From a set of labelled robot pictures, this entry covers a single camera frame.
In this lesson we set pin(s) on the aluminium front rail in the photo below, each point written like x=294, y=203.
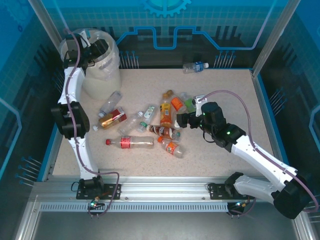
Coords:
x=162, y=187

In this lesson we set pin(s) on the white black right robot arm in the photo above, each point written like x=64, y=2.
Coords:
x=262, y=156

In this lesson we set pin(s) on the clear bluish bottle white cap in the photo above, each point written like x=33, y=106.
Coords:
x=110, y=103

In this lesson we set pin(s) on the orange label bottle brown cap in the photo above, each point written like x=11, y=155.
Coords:
x=176, y=103

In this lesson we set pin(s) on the cola bottle red cap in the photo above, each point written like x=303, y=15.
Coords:
x=130, y=142

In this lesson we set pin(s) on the clear ribbed bottle white cap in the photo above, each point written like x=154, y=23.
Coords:
x=128, y=123

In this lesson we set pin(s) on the clear bottle green white label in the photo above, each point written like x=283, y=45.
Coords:
x=149, y=111

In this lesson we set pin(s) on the small LED circuit board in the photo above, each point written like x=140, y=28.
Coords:
x=241, y=203
x=94, y=203

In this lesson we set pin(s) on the white plastic bin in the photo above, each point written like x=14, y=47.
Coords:
x=100, y=87

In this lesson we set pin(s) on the orange juice bottle yellow label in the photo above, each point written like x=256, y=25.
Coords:
x=165, y=112

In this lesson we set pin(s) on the green drink bottle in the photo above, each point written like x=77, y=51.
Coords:
x=190, y=103

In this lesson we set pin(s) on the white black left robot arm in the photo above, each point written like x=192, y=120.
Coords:
x=72, y=85

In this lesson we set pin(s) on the aluminium frame post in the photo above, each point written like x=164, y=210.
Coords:
x=46, y=15
x=280, y=27

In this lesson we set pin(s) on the brown coffee drink bottle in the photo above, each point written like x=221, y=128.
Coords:
x=162, y=130

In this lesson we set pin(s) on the clear bottle blue label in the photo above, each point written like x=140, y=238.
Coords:
x=195, y=67

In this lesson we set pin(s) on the red gold drink bottle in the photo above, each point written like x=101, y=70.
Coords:
x=112, y=118

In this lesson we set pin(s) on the aluminium frame bar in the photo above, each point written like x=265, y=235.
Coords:
x=303, y=225
x=27, y=220

